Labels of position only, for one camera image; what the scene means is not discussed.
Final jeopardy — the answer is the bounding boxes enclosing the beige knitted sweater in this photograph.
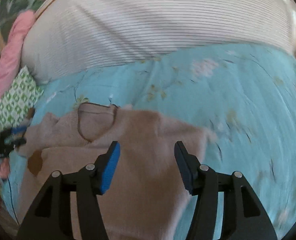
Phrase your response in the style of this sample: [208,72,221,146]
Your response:
[16,103,216,239]

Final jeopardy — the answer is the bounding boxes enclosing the green white patterned pillow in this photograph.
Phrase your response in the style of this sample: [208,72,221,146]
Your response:
[0,66,44,132]

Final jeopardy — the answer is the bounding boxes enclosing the pink quilted blanket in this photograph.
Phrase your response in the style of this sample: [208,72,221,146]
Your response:
[0,10,36,99]

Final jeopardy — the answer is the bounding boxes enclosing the turquoise floral bed sheet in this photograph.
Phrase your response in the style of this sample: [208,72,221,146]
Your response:
[2,44,296,239]

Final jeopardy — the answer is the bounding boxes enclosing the white striped pillow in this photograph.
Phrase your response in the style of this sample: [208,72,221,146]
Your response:
[22,0,293,83]

